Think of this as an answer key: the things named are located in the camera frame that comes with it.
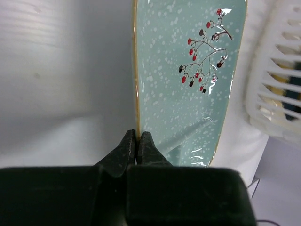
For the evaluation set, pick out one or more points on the white plastic dish basket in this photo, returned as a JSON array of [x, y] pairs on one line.
[[273, 96]]

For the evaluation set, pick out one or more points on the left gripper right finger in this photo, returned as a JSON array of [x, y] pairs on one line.
[[159, 194]]

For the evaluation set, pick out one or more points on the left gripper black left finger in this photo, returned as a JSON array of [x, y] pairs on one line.
[[70, 195]]

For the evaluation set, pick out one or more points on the light green rectangular plate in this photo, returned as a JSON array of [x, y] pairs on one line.
[[185, 54]]

